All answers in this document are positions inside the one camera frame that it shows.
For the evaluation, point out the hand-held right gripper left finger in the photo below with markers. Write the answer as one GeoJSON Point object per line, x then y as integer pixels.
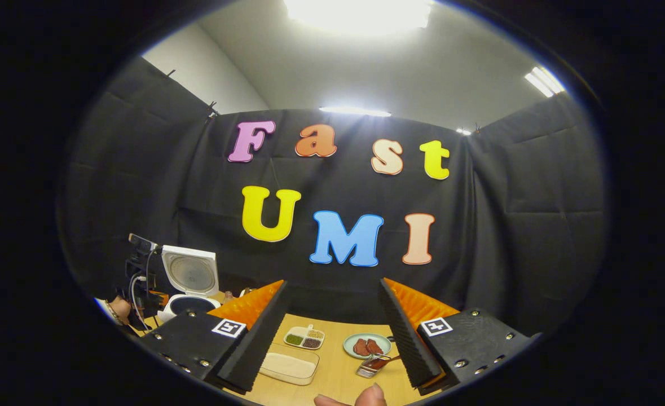
{"type": "Point", "coordinates": [261, 338]}

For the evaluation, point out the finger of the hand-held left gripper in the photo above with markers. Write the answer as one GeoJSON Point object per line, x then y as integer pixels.
{"type": "Point", "coordinates": [160, 298]}

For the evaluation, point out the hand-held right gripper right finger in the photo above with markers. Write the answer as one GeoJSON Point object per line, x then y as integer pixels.
{"type": "Point", "coordinates": [408, 338]}

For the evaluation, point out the brown wooden spoon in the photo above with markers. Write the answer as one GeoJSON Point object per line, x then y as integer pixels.
{"type": "Point", "coordinates": [386, 361]}

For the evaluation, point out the pale green plate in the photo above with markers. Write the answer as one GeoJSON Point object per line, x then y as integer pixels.
{"type": "Point", "coordinates": [386, 341]}

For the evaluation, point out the brown meat slice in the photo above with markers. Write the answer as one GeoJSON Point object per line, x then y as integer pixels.
{"type": "Point", "coordinates": [374, 345]}
{"type": "Point", "coordinates": [360, 347]}

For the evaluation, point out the white divided seasoning dish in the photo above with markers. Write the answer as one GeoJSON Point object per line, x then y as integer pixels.
{"type": "Point", "coordinates": [304, 337]}

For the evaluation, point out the black backdrop cloth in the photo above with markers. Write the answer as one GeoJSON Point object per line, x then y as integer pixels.
{"type": "Point", "coordinates": [343, 192]}

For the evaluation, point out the twin tube ceiling light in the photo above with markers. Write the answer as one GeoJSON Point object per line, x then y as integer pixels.
{"type": "Point", "coordinates": [544, 82]}

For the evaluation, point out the large ceiling light panel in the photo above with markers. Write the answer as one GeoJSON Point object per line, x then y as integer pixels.
{"type": "Point", "coordinates": [360, 14]}

